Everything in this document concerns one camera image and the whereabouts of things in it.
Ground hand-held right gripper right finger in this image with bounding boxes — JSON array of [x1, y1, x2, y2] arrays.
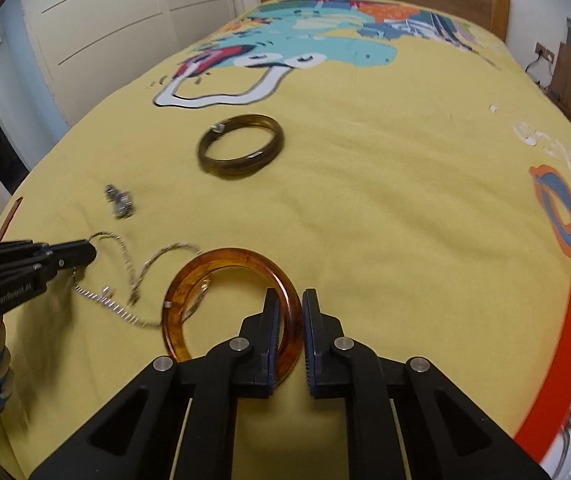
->
[[301, 288, 551, 480]]

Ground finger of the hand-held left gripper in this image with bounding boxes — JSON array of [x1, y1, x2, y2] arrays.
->
[[0, 240, 98, 267], [0, 260, 62, 285]]

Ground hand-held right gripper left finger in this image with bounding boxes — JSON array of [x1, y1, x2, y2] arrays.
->
[[29, 288, 282, 480]]

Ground silver chain necklace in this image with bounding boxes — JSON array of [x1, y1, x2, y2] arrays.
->
[[72, 230, 211, 332]]

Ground amber resin bangle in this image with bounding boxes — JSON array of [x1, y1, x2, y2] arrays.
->
[[161, 248, 302, 391]]

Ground red jewelry box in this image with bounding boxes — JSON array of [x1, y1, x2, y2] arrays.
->
[[513, 255, 571, 480]]

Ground silver wristwatch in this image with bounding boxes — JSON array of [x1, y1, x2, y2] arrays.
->
[[104, 185, 136, 221]]

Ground yellow printed blanket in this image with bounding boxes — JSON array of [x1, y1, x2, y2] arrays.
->
[[0, 0, 571, 480]]

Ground dark olive bangle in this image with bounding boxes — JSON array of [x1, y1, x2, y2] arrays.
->
[[196, 115, 284, 178]]

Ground white wardrobe doors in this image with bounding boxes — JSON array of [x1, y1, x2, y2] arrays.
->
[[20, 0, 246, 131]]

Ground black power cable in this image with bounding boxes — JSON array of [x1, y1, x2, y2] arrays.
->
[[527, 56, 552, 87]]

